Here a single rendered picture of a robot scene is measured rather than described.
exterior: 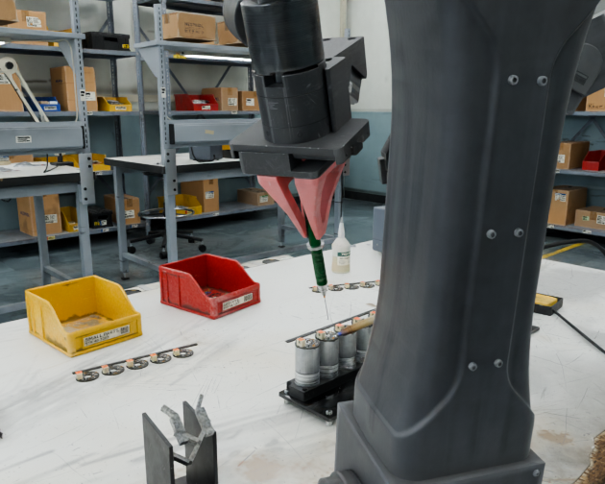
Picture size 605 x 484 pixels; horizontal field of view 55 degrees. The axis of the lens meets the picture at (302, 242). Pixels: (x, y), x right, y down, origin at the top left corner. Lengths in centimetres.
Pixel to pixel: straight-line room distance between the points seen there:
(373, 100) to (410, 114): 646
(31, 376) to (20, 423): 10
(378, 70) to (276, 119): 619
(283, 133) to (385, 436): 28
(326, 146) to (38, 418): 38
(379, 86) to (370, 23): 68
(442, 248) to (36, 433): 48
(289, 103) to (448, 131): 27
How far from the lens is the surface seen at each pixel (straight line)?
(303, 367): 59
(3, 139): 277
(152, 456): 45
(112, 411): 63
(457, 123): 20
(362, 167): 678
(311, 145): 46
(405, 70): 22
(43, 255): 358
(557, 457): 57
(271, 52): 45
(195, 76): 568
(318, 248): 53
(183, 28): 320
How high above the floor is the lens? 104
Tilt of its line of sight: 13 degrees down
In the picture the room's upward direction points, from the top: straight up
